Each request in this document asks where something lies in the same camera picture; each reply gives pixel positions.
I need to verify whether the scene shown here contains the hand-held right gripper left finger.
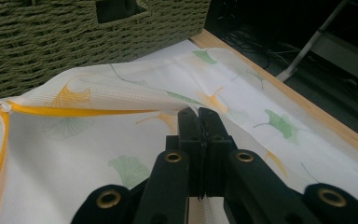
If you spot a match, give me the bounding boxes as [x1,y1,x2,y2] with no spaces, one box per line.
[165,106,207,199]

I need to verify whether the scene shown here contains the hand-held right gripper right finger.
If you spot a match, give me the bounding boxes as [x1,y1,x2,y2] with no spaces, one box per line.
[198,106,239,198]

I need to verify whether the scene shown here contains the leaf print mesh laundry bag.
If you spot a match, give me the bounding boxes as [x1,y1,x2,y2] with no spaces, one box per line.
[0,38,358,224]

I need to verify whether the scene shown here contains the green woven basket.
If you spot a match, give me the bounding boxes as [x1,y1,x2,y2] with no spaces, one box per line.
[0,0,212,101]

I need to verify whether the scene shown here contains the black floor cables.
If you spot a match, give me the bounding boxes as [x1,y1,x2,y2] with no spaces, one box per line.
[223,18,296,69]

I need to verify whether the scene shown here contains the white metal table frame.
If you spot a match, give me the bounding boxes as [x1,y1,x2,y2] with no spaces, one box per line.
[275,0,358,89]

